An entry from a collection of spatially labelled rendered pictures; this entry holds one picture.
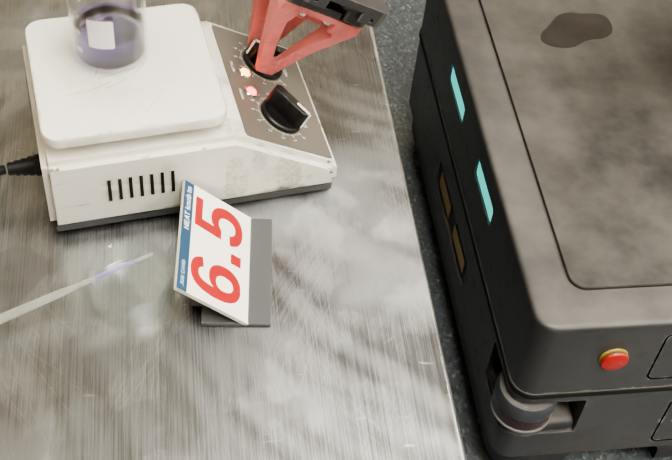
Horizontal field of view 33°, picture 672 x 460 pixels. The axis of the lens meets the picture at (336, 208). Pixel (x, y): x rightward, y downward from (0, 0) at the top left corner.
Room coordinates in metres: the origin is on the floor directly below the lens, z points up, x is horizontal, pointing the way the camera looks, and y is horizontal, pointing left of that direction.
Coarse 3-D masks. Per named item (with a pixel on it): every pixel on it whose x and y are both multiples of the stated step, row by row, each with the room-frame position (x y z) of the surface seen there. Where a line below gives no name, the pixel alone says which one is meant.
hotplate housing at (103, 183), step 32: (32, 96) 0.54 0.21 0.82; (224, 96) 0.56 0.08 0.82; (224, 128) 0.53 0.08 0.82; (32, 160) 0.51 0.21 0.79; (64, 160) 0.49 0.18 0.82; (96, 160) 0.49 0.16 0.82; (128, 160) 0.50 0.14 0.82; (160, 160) 0.50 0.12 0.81; (192, 160) 0.51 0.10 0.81; (224, 160) 0.52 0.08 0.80; (256, 160) 0.53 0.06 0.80; (288, 160) 0.53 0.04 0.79; (320, 160) 0.55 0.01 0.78; (64, 192) 0.48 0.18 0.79; (96, 192) 0.49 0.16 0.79; (128, 192) 0.49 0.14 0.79; (160, 192) 0.50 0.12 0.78; (224, 192) 0.52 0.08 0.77; (256, 192) 0.53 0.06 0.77; (288, 192) 0.54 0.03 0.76; (64, 224) 0.48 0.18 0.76; (96, 224) 0.49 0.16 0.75
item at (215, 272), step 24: (192, 216) 0.48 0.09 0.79; (216, 216) 0.49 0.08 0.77; (240, 216) 0.51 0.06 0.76; (192, 240) 0.46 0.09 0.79; (216, 240) 0.47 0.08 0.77; (240, 240) 0.49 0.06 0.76; (192, 264) 0.44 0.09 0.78; (216, 264) 0.45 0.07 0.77; (240, 264) 0.47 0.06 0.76; (192, 288) 0.42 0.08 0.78; (216, 288) 0.43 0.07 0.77; (240, 288) 0.45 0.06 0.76; (240, 312) 0.43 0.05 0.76
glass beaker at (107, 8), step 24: (72, 0) 0.55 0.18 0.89; (96, 0) 0.55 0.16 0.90; (120, 0) 0.55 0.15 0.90; (144, 0) 0.57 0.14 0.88; (72, 24) 0.56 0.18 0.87; (96, 24) 0.55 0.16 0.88; (120, 24) 0.55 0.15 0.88; (144, 24) 0.57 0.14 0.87; (96, 48) 0.55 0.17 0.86; (120, 48) 0.55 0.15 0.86; (144, 48) 0.57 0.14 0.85; (96, 72) 0.55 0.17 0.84; (120, 72) 0.55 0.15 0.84
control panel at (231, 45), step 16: (224, 32) 0.64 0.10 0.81; (224, 48) 0.62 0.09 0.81; (240, 48) 0.63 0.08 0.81; (224, 64) 0.60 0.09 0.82; (240, 64) 0.61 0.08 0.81; (240, 80) 0.59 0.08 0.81; (256, 80) 0.60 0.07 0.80; (272, 80) 0.61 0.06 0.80; (288, 80) 0.62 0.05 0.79; (240, 96) 0.57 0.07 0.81; (256, 96) 0.58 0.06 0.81; (304, 96) 0.61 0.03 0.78; (240, 112) 0.55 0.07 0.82; (256, 112) 0.56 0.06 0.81; (256, 128) 0.54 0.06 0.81; (272, 128) 0.55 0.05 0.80; (304, 128) 0.57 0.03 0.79; (320, 128) 0.58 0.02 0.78; (288, 144) 0.54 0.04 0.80; (304, 144) 0.55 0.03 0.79; (320, 144) 0.56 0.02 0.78
